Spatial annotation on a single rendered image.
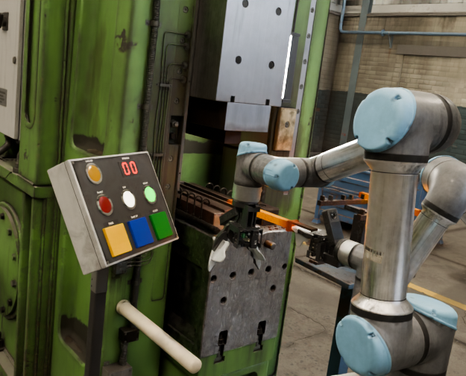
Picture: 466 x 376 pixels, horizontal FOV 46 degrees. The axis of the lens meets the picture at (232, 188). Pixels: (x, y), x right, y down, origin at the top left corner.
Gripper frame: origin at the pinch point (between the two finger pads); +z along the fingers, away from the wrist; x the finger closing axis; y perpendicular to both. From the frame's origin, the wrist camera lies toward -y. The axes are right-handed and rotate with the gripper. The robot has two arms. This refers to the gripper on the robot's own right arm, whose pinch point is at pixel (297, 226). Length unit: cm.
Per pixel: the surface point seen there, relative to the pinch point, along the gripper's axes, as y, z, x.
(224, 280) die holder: 25.0, 21.9, -9.5
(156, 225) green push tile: -1.1, 10.4, -46.2
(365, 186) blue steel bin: 48, 220, 336
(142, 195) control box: -9, 15, -49
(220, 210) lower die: 2.2, 30.1, -7.9
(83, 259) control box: 4, 5, -70
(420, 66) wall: -106, 446, 751
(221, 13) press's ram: -64, 29, -17
